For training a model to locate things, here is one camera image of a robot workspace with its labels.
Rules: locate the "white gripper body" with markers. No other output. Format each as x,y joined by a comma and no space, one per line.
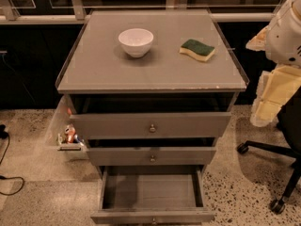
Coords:
284,41

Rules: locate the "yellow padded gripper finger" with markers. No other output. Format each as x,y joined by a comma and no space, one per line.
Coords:
274,90
258,42

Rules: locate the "grey bottom drawer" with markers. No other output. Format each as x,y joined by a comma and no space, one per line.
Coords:
152,195

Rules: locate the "grey drawer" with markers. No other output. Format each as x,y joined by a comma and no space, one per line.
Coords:
152,195
151,125
148,152

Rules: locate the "grey three-drawer cabinet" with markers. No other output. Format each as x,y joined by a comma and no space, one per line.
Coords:
100,78

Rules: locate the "grey top drawer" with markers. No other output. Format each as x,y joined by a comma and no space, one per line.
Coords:
151,125

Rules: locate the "grey middle drawer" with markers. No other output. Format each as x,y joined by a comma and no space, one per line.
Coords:
148,152

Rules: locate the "black office chair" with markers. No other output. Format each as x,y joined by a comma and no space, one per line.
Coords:
289,123

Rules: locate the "green and yellow sponge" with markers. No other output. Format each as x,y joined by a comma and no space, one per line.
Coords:
197,50

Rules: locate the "white ceramic bowl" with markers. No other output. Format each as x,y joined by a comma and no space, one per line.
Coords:
136,42

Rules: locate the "metal window railing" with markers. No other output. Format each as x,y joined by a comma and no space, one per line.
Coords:
78,11

